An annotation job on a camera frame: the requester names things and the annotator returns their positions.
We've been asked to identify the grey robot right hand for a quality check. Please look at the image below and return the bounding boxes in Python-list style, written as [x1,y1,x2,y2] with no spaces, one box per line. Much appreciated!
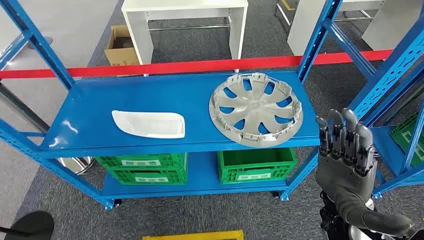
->
[314,108,415,238]

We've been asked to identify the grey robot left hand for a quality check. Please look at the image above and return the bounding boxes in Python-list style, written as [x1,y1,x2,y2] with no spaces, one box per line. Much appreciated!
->
[3,211,56,240]

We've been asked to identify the round metal stanchion base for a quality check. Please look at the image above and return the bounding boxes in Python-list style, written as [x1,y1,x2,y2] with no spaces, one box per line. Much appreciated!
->
[57,156,95,176]

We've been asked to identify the red barrier belt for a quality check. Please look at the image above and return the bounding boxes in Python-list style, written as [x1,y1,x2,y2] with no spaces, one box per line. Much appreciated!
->
[0,49,393,80]

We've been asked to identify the white plastic cover part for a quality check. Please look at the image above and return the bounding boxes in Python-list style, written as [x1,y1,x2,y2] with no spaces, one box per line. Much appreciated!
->
[111,109,186,139]

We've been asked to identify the white table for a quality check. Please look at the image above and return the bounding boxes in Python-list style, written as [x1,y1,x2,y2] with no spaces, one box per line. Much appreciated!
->
[121,0,249,74]
[287,0,424,57]

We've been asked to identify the brown cardboard box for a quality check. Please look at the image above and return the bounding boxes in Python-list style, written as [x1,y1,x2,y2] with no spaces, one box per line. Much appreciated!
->
[104,24,141,67]

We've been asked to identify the grey plastic wheel hubcap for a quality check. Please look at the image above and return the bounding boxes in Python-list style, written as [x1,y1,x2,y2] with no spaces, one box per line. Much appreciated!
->
[208,72,304,148]

